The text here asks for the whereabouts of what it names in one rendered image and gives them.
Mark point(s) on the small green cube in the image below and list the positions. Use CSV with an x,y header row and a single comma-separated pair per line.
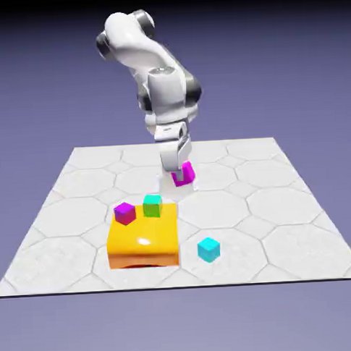
x,y
152,207

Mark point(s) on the small magenta cube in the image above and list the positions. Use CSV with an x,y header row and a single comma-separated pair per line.
x,y
188,172

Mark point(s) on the large yellow box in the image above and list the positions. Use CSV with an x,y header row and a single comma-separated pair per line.
x,y
144,238

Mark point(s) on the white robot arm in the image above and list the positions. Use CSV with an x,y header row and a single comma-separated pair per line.
x,y
162,89

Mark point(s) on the small purple cube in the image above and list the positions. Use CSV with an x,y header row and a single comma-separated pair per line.
x,y
124,213

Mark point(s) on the small cyan cube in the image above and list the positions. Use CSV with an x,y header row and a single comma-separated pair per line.
x,y
208,250

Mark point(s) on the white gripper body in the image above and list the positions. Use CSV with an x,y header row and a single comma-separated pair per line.
x,y
170,155

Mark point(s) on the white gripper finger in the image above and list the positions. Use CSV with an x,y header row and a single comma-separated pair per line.
x,y
181,173

